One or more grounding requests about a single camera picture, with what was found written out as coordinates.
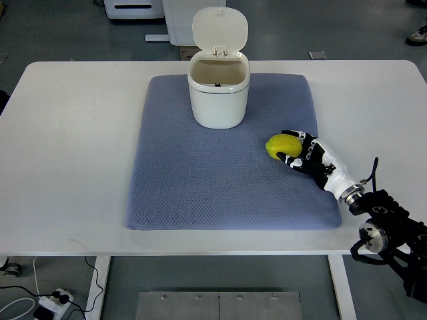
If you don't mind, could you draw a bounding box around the white table right leg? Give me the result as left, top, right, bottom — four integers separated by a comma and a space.
328, 254, 357, 320

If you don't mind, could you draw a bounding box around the caster wheel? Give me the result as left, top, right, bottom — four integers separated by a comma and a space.
0, 256, 22, 277

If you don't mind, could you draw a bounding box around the white table left leg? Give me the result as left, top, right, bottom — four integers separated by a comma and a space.
85, 255, 111, 319

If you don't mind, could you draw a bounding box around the blue textured mat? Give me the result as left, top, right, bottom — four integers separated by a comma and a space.
125, 73, 342, 230

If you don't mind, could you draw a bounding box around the white furniture base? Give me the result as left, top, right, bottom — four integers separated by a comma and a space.
145, 0, 227, 47

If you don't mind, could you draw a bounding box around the floor outlet cover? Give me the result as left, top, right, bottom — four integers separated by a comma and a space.
308, 51, 327, 60

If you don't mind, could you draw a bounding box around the cardboard box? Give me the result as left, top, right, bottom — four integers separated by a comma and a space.
179, 46, 201, 61

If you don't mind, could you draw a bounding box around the black power cable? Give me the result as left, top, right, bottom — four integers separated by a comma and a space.
0, 255, 105, 320

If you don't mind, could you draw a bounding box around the white trash bin open lid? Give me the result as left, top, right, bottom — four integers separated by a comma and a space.
187, 7, 250, 129

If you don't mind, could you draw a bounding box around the person's shoe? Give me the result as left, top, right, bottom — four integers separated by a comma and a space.
406, 25, 427, 46

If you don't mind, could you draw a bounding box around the white cable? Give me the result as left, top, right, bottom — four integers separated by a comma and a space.
0, 255, 43, 320

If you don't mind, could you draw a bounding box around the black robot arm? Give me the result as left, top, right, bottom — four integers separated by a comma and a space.
346, 158, 426, 303

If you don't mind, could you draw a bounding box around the white table leg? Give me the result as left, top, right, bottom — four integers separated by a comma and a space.
328, 254, 357, 320
85, 255, 111, 319

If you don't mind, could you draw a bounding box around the metal floor plate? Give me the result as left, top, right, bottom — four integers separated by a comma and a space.
135, 291, 303, 319

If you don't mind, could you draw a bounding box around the yellow lemon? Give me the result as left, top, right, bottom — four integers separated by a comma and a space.
266, 134, 302, 160

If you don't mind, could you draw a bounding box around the white cabinet with slot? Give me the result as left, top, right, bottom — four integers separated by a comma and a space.
103, 0, 164, 19

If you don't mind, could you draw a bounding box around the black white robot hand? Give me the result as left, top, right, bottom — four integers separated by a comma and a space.
277, 130, 364, 206

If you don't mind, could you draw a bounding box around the white power strip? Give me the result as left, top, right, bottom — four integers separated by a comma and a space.
33, 288, 74, 320

